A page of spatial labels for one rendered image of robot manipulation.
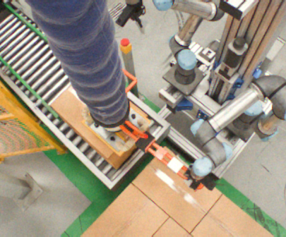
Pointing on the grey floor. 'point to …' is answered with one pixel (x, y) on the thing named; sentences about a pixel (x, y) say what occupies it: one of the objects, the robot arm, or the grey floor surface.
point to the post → (129, 66)
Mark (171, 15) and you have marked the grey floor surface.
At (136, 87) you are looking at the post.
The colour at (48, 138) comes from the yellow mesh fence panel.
